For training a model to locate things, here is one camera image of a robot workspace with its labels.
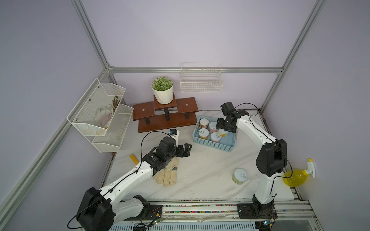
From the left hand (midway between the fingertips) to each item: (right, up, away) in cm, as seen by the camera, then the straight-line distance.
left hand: (184, 147), depth 81 cm
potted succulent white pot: (-13, +34, +5) cm, 37 cm away
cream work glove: (-10, -19, +5) cm, 22 cm away
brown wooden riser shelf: (-21, +19, +17) cm, 33 cm away
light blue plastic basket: (+30, 0, +16) cm, 34 cm away
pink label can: (+21, +4, +17) cm, 28 cm away
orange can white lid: (+20, +11, +23) cm, 33 cm away
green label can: (+32, -17, 0) cm, 36 cm away
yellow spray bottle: (+63, -15, -4) cm, 65 cm away
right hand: (+26, +10, +12) cm, 30 cm away
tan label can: (+13, +7, +20) cm, 25 cm away
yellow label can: (+24, +8, +9) cm, 27 cm away
